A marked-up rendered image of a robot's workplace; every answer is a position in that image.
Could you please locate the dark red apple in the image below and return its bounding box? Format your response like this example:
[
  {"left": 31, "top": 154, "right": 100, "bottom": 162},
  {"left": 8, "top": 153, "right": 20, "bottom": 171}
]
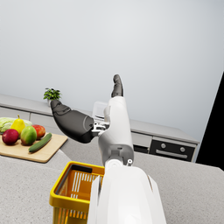
[{"left": 1, "top": 128, "right": 20, "bottom": 146}]

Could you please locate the black built-in oven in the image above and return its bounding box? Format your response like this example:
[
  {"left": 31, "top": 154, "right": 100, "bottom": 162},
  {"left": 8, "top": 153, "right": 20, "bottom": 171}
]
[{"left": 149, "top": 139, "right": 196, "bottom": 163}]

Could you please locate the red tomato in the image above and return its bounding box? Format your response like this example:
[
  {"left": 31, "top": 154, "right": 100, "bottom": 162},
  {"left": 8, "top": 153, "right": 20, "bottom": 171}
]
[{"left": 31, "top": 124, "right": 46, "bottom": 140}]

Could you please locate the green cucumber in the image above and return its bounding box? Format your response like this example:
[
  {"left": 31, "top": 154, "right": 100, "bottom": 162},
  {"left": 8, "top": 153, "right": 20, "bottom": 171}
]
[{"left": 28, "top": 132, "right": 53, "bottom": 154}]

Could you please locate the grey kitchen cabinet run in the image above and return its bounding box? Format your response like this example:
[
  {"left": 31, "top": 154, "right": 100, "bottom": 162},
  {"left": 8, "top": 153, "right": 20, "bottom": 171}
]
[{"left": 0, "top": 94, "right": 201, "bottom": 163}]

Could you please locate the green red mango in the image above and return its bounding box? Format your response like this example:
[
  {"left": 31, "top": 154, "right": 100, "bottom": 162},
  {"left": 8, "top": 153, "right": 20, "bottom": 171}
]
[{"left": 19, "top": 125, "right": 38, "bottom": 146}]

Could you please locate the wooden cutting board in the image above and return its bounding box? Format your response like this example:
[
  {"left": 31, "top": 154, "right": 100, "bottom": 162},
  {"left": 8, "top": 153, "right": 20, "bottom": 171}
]
[{"left": 0, "top": 132, "right": 69, "bottom": 164}]

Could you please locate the yellow slatted basket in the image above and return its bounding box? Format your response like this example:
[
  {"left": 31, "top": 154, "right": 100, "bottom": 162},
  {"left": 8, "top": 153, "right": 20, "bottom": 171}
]
[{"left": 48, "top": 160, "right": 106, "bottom": 224}]

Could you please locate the yellow pear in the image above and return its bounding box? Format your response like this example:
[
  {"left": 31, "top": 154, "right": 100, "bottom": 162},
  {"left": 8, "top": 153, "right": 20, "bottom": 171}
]
[{"left": 10, "top": 114, "right": 26, "bottom": 136}]

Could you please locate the small potted plant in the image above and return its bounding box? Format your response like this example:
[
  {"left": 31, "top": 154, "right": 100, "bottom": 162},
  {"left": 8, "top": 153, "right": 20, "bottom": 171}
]
[{"left": 43, "top": 87, "right": 62, "bottom": 108}]

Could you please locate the pale green cabbage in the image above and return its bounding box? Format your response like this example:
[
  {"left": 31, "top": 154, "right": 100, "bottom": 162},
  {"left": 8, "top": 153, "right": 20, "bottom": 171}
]
[{"left": 0, "top": 116, "right": 33, "bottom": 134}]

